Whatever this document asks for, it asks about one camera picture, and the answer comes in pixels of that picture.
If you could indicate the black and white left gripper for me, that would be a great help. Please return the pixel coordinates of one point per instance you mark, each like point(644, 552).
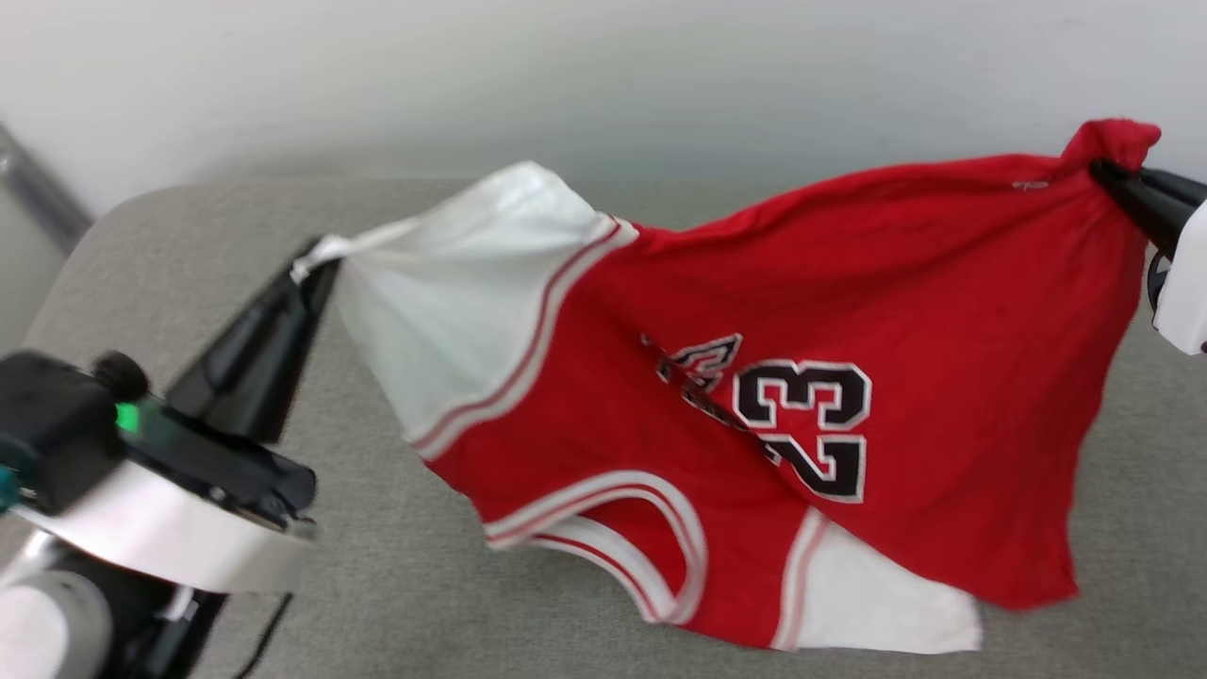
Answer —
point(179, 528)

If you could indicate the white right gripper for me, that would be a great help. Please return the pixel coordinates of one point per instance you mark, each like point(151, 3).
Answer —
point(1186, 292)

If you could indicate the red basketball jersey number 23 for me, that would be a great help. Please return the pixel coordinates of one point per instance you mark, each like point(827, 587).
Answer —
point(943, 330)

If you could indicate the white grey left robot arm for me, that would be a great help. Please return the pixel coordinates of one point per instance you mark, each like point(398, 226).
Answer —
point(47, 622)

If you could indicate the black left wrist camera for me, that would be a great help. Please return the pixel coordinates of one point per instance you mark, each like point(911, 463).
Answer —
point(57, 424)

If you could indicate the grey metal wall rail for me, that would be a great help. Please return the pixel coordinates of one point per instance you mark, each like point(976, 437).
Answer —
point(38, 193)

